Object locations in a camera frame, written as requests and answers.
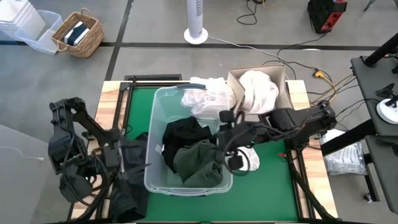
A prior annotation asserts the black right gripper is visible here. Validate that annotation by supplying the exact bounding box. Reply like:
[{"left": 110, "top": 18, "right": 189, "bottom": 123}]
[{"left": 216, "top": 110, "right": 252, "bottom": 171}]

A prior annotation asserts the small white garment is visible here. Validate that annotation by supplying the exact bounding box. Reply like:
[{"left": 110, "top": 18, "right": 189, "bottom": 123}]
[{"left": 234, "top": 145, "right": 261, "bottom": 172}]

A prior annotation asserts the dark green garment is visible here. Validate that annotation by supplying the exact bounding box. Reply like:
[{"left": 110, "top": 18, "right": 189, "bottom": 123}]
[{"left": 172, "top": 139, "right": 225, "bottom": 189}]

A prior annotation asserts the dark charcoal garment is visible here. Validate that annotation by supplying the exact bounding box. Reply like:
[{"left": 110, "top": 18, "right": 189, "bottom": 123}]
[{"left": 108, "top": 132, "right": 152, "bottom": 223}]

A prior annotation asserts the black garment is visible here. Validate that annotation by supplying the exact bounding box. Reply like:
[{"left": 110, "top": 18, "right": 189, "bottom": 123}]
[{"left": 161, "top": 116, "right": 218, "bottom": 174}]

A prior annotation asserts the large white garment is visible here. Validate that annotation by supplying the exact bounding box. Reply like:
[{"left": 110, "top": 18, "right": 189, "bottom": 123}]
[{"left": 239, "top": 70, "right": 280, "bottom": 115}]

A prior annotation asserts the white crumpled garment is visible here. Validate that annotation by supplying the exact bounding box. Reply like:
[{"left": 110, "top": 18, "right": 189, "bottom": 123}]
[{"left": 181, "top": 77, "right": 237, "bottom": 121}]

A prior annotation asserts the clear plastic storage bin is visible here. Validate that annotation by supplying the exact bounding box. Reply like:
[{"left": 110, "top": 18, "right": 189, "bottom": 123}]
[{"left": 143, "top": 83, "right": 234, "bottom": 197}]

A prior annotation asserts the open cardboard box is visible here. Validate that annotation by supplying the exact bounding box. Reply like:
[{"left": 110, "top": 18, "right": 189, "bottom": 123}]
[{"left": 226, "top": 64, "right": 295, "bottom": 130}]

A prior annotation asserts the green table mat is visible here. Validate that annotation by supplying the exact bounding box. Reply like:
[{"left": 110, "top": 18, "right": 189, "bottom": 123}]
[{"left": 126, "top": 86, "right": 299, "bottom": 222}]

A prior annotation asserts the black metal bar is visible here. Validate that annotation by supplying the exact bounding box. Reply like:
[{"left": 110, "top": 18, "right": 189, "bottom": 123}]
[{"left": 124, "top": 73, "right": 183, "bottom": 82}]

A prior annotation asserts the grey flat board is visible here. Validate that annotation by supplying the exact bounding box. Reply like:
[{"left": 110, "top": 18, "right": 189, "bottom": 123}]
[{"left": 0, "top": 124, "right": 57, "bottom": 224}]

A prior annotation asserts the white tower fan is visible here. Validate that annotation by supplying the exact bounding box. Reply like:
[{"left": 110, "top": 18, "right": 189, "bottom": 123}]
[{"left": 183, "top": 0, "right": 209, "bottom": 45}]

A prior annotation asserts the black support beam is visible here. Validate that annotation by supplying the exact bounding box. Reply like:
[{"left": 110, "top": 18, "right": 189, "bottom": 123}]
[{"left": 320, "top": 119, "right": 379, "bottom": 157}]

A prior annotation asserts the woven wicker basket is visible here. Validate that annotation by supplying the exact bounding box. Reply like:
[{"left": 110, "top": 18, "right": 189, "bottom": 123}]
[{"left": 50, "top": 8, "right": 104, "bottom": 59}]

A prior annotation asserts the clear bag of white items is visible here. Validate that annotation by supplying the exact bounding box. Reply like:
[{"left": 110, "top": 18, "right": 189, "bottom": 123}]
[{"left": 320, "top": 129, "right": 368, "bottom": 177}]

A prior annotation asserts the navy and white box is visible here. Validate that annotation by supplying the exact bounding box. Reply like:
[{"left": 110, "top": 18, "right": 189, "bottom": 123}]
[{"left": 63, "top": 21, "right": 90, "bottom": 47}]

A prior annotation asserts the clear plastic tub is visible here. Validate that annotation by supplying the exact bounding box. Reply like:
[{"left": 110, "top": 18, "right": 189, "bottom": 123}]
[{"left": 14, "top": 9, "right": 63, "bottom": 55}]

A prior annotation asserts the black side table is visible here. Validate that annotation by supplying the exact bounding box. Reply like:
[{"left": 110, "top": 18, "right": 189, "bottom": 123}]
[{"left": 350, "top": 55, "right": 398, "bottom": 215}]

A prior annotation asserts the black and red rack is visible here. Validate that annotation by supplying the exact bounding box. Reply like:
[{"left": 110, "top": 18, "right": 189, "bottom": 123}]
[{"left": 307, "top": 0, "right": 348, "bottom": 34}]

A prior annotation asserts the white round device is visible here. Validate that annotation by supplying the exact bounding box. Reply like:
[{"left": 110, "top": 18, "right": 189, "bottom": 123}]
[{"left": 376, "top": 98, "right": 398, "bottom": 125}]

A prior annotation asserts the stack of white lids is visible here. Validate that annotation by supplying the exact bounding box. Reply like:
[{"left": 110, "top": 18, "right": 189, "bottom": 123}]
[{"left": 0, "top": 0, "right": 46, "bottom": 41}]

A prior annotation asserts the black slanted pole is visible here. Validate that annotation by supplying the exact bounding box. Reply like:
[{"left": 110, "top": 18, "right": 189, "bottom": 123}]
[{"left": 363, "top": 32, "right": 398, "bottom": 68}]

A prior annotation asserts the black aluminium table frame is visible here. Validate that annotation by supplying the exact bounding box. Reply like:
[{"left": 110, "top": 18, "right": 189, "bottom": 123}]
[{"left": 70, "top": 79, "right": 338, "bottom": 224}]

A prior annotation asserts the white fan cable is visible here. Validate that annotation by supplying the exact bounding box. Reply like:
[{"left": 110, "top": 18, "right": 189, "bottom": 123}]
[{"left": 207, "top": 35, "right": 296, "bottom": 80}]

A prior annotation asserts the yellow cable with plug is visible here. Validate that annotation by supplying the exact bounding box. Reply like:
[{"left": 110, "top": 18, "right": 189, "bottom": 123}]
[{"left": 310, "top": 70, "right": 355, "bottom": 110}]

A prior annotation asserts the black floor cable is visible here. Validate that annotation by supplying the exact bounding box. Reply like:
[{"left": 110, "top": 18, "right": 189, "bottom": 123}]
[{"left": 236, "top": 0, "right": 259, "bottom": 26}]

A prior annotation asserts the black mount bracket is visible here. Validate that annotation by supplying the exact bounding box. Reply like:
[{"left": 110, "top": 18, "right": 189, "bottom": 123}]
[{"left": 375, "top": 82, "right": 398, "bottom": 108}]

